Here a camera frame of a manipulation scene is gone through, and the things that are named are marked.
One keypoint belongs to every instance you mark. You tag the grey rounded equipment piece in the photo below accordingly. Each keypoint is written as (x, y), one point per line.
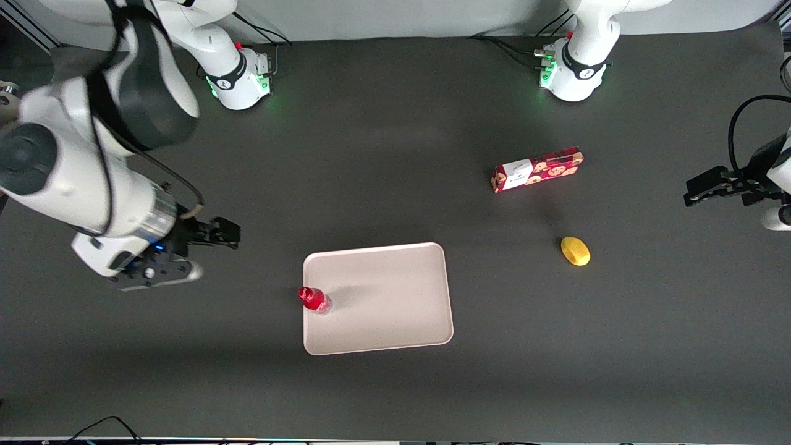
(6, 102)

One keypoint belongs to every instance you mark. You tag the red cookie box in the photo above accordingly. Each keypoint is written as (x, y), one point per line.
(537, 170)

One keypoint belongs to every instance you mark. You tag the red coke bottle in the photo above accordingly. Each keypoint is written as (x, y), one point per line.
(314, 300)

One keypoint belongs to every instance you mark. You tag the dark grey table mat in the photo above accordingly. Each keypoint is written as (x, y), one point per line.
(395, 389)

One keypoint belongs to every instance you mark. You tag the beige rectangular tray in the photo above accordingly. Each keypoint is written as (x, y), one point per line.
(389, 300)

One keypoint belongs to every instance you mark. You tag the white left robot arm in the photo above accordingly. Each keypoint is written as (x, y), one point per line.
(587, 31)

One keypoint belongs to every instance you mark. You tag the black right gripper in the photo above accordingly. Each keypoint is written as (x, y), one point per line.
(186, 235)

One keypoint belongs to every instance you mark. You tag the aluminium frame bar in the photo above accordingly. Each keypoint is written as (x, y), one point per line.
(31, 29)

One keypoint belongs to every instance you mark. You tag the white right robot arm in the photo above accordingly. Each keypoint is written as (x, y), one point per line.
(62, 167)

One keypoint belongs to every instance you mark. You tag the yellow lemon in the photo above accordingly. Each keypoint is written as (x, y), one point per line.
(576, 251)

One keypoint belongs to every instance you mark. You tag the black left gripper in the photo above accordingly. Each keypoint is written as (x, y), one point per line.
(757, 165)

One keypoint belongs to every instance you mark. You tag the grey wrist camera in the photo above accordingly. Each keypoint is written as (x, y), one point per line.
(775, 219)
(160, 274)

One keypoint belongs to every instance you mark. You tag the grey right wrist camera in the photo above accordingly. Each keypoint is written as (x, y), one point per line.
(160, 274)

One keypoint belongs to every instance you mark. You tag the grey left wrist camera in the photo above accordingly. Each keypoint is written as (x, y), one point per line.
(775, 219)

